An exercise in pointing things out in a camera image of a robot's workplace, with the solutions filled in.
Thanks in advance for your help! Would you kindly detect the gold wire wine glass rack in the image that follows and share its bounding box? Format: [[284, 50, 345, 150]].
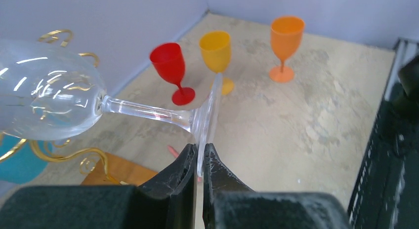
[[0, 29, 122, 186]]

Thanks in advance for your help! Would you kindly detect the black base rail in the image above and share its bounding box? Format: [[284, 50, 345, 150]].
[[347, 38, 419, 229]]

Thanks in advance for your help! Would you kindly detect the blue plastic wine glass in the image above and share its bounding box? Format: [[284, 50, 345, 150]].
[[0, 135, 48, 184]]

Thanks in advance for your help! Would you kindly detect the red plastic wine glass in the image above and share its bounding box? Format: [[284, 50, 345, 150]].
[[149, 42, 195, 106]]

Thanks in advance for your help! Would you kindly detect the orange plastic wine glass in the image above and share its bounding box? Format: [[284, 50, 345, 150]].
[[269, 15, 305, 83]]

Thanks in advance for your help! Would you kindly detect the wooden rack base board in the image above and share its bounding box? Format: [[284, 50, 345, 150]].
[[80, 153, 157, 186]]

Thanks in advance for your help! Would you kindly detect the yellow plastic wine glass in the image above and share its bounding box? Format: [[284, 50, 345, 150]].
[[199, 31, 235, 96]]

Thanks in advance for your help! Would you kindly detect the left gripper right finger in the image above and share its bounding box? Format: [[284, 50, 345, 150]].
[[203, 143, 352, 229]]

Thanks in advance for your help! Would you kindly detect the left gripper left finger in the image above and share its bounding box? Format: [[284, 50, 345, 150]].
[[0, 144, 197, 229]]

